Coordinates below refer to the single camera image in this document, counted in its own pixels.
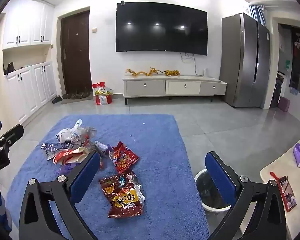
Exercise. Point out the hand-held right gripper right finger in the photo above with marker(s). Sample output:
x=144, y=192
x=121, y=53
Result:
x=220, y=180

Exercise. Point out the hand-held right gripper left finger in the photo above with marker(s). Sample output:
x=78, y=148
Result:
x=86, y=176

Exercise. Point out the white trash bin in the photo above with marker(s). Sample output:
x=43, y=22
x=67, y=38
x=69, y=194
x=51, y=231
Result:
x=202, y=187

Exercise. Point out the white plastic bag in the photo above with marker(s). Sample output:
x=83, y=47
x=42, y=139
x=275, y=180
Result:
x=67, y=133

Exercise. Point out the red white paper bag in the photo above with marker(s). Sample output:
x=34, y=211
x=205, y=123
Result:
x=70, y=155

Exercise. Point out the small purple wrapper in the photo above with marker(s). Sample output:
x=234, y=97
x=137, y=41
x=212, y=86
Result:
x=102, y=147

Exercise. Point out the white shoe cabinet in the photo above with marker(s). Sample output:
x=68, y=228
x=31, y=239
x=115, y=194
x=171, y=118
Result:
x=27, y=95

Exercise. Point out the clear plastic wrapper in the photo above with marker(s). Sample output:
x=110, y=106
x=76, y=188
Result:
x=89, y=133

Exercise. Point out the large dark red snack bag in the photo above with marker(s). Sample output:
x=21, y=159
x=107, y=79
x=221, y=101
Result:
x=123, y=200

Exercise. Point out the black shoe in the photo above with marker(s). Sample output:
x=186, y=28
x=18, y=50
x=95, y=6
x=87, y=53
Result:
x=57, y=100

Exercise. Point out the beige low table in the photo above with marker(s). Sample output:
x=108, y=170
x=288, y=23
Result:
x=277, y=165

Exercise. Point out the brown shoe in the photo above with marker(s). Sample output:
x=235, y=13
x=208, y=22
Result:
x=86, y=95
x=67, y=96

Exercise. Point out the phone in red case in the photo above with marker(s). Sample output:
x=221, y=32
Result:
x=287, y=192

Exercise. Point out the grey door mat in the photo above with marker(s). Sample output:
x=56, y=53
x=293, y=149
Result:
x=75, y=100

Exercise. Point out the blue rug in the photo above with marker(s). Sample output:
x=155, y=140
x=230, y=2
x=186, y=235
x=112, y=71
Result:
x=152, y=142

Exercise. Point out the red gift bag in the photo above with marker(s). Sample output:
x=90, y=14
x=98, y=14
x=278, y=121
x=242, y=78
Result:
x=102, y=97

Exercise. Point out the purple stool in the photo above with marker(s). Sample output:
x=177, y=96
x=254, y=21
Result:
x=284, y=104

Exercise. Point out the white grey television stand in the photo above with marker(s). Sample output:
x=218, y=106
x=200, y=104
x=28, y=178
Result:
x=182, y=87

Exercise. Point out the brown entrance door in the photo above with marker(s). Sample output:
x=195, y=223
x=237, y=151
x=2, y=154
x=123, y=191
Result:
x=76, y=55

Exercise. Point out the washing machine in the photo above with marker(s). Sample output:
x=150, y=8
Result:
x=277, y=90

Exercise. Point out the long gold dragon figure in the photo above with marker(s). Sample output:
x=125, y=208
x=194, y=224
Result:
x=136, y=73

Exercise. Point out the gold tiger figure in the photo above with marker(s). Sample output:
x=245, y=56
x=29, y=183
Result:
x=172, y=73

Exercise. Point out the silver refrigerator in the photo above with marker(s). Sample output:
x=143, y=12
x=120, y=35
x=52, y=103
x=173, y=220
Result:
x=240, y=60

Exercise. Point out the short gold dragon figure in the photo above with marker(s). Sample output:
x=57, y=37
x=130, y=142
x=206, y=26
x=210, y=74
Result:
x=153, y=72

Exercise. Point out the blue curtain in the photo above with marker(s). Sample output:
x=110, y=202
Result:
x=257, y=13

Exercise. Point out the black wall television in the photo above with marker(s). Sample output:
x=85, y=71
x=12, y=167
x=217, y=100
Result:
x=160, y=27

